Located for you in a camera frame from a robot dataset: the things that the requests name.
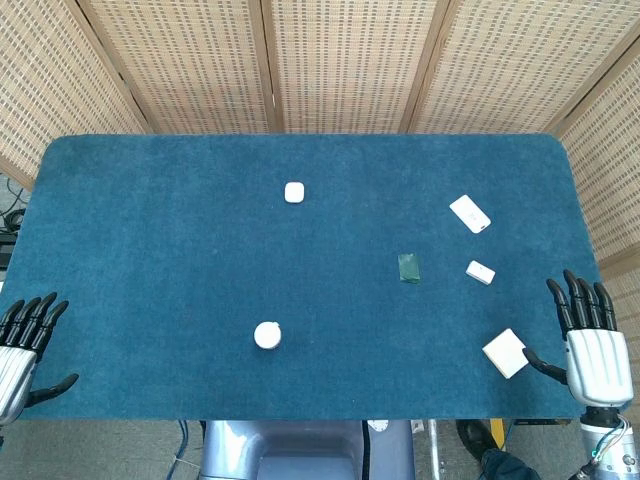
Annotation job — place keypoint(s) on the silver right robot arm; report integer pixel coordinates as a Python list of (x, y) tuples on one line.
[(607, 445)]

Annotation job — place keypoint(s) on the grey metal pole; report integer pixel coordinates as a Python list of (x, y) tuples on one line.
[(434, 450)]

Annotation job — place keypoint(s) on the black shoe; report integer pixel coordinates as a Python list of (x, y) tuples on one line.
[(475, 437)]

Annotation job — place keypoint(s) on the black electronics box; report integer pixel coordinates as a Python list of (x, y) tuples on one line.
[(7, 250)]

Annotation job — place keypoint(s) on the blue carpet table mat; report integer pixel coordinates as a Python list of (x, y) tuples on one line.
[(200, 260)]

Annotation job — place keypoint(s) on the yellow bar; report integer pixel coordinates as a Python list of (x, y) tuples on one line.
[(497, 432)]

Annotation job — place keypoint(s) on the grey-blue robot torso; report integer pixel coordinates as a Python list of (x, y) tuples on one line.
[(280, 452)]

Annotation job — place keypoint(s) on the white round lidded jar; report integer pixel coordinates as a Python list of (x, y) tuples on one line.
[(267, 335)]

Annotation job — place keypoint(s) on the white flat rectangular device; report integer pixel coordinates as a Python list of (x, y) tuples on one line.
[(470, 214)]

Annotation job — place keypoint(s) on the white earbud case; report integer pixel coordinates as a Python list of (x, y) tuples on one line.
[(294, 193)]

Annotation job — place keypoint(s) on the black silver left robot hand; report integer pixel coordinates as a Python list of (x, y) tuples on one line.
[(15, 367)]

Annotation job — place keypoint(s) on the blue jeans leg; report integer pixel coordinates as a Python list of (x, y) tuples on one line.
[(507, 467)]

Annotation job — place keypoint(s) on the woven bamboo screen panel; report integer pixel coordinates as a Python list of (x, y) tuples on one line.
[(510, 65), (190, 65), (350, 65), (50, 75), (615, 175)]

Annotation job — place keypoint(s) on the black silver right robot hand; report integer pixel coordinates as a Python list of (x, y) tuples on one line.
[(597, 365)]

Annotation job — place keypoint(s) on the white square box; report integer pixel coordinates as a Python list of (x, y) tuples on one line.
[(505, 353)]

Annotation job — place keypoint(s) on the small white oblong box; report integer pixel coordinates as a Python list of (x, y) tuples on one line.
[(480, 273)]

